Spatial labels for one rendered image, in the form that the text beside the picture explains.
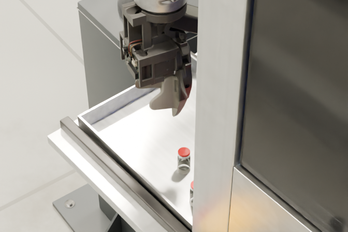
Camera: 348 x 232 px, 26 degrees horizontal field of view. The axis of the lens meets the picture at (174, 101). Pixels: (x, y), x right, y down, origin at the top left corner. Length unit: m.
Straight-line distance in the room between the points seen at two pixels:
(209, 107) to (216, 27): 0.11
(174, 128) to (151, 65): 0.30
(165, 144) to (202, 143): 0.45
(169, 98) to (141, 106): 0.26
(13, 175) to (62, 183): 0.16
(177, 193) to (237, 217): 0.35
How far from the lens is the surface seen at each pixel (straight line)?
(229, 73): 0.76
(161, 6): 1.00
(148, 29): 1.04
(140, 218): 1.21
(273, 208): 0.82
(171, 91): 1.12
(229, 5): 0.71
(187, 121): 1.35
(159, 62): 1.06
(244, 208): 0.87
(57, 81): 2.78
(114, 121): 1.35
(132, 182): 1.23
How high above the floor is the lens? 1.84
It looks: 44 degrees down
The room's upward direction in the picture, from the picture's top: straight up
